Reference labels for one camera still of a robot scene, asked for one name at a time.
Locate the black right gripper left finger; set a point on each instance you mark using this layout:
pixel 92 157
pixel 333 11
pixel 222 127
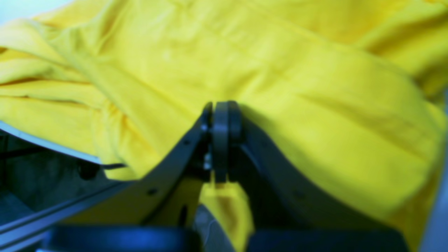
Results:
pixel 154 214

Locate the orange yellow t-shirt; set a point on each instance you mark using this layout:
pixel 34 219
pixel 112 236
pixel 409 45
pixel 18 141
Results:
pixel 351 91

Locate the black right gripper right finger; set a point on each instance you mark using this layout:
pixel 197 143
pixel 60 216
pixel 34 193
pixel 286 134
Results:
pixel 291 213

